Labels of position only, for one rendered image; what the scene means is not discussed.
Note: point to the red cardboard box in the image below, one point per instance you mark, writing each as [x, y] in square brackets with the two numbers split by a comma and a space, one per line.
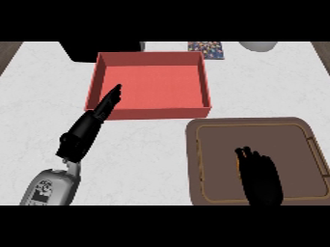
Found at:
[148, 86]

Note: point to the colourful patterned box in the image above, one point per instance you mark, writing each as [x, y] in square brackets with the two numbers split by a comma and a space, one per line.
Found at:
[206, 50]

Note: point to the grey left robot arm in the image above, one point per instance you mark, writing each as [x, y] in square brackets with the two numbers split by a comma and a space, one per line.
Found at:
[48, 188]

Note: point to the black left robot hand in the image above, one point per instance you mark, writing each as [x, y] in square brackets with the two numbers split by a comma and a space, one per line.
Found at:
[83, 130]

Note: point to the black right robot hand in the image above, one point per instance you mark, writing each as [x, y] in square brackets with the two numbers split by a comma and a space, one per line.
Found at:
[261, 180]

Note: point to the grey round bowl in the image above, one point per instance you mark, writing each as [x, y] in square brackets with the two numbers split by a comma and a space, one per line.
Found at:
[258, 46]

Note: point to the brown tray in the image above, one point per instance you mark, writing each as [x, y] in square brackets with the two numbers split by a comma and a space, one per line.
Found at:
[262, 160]

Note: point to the black appliance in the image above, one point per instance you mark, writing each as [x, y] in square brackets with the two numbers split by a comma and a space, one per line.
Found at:
[101, 51]

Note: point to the golden brown croissant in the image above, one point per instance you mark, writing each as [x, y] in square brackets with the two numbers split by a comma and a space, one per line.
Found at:
[238, 160]

